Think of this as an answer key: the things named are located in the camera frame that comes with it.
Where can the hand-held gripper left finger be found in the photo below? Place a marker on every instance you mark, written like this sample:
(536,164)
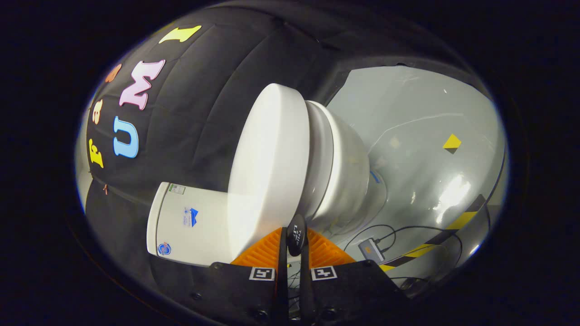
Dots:
(282,271)

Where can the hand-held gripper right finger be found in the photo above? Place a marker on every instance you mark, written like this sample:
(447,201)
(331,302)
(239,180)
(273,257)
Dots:
(304,280)

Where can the white toilet lid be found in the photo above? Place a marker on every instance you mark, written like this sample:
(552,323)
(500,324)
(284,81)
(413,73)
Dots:
(267,172)

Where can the white ceramic toilet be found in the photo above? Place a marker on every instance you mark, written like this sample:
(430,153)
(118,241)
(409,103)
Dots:
(190,226)

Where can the white toilet seat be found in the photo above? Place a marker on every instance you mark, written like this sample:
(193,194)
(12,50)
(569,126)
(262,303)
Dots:
(319,158)

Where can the yellow black hazard tape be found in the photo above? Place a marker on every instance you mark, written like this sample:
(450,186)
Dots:
(460,221)

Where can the black backdrop cloth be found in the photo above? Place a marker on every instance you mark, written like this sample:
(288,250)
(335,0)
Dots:
(195,113)

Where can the yellow black floor sticker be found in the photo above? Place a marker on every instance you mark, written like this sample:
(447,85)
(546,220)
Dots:
(452,143)

